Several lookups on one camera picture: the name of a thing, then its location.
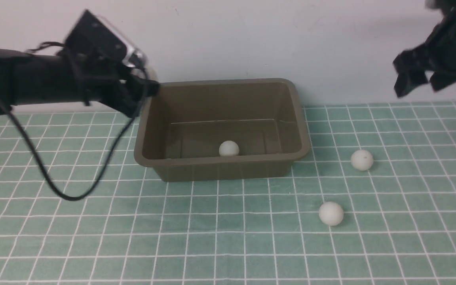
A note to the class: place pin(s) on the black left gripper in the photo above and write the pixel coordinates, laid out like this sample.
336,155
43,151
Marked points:
109,82

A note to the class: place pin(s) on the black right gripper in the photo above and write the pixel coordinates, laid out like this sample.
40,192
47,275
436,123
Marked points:
436,54

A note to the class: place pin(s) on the white ball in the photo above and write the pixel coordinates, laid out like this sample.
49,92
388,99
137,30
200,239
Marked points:
331,213
228,148
362,160

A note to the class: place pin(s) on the green checkered tablecloth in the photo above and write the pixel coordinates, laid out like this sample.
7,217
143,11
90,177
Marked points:
399,225

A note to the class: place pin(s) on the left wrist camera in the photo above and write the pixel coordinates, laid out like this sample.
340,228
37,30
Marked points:
95,32

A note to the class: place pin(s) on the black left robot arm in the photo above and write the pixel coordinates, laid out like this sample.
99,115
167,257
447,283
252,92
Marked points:
68,77

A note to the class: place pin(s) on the olive green plastic bin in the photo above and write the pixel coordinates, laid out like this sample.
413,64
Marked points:
181,129

